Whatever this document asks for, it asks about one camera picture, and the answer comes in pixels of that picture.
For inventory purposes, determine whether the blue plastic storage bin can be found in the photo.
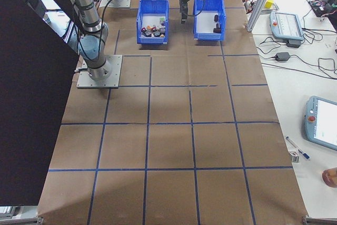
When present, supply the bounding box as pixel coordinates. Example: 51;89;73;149
136;0;169;46
193;0;227;42

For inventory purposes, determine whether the circuit board with wires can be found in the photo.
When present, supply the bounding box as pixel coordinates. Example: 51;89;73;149
306;0;327;8

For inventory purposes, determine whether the metal corner bracket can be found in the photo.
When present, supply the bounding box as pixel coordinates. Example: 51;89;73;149
0;205;43;225

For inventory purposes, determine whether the aluminium profile post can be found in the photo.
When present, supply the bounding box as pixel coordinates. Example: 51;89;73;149
246;0;279;33

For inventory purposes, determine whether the grey blue teach pendant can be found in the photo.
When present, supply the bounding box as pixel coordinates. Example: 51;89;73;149
269;11;306;42
304;95;337;152

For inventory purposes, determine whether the black frame cover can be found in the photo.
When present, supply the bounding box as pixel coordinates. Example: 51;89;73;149
0;0;80;207

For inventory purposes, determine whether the thick black pendant cable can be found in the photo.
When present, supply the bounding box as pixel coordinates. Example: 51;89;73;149
302;26;337;48

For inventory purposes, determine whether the thin black adapter cable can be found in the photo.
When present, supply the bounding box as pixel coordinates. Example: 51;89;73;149
256;36;337;80

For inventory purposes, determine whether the brown round object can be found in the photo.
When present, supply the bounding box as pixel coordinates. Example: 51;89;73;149
321;167;337;188

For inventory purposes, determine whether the white foam pad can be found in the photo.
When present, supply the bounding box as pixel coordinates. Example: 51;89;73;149
196;11;223;34
142;14;167;36

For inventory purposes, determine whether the black power adapter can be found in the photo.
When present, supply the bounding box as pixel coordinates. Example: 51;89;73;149
274;52;291;62

